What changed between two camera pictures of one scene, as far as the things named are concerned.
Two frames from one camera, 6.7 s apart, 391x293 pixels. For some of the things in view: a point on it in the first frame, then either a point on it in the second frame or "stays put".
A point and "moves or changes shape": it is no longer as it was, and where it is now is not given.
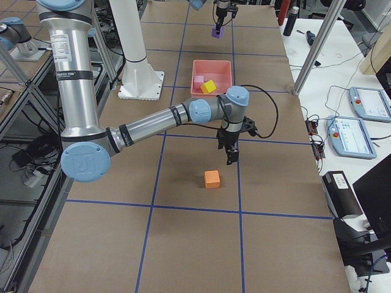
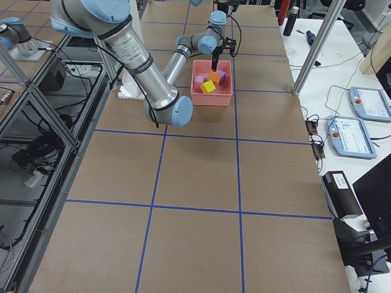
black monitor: x=373 y=190 stays put
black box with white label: x=341 y=197 stays put
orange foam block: x=212 y=179 → x=215 y=77
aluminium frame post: x=318 y=46 stays put
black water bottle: x=291 y=21 stays put
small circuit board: x=311 y=127 stays put
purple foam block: x=214 y=33 moves or changes shape
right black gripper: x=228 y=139 → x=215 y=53
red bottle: x=283 y=10 stays put
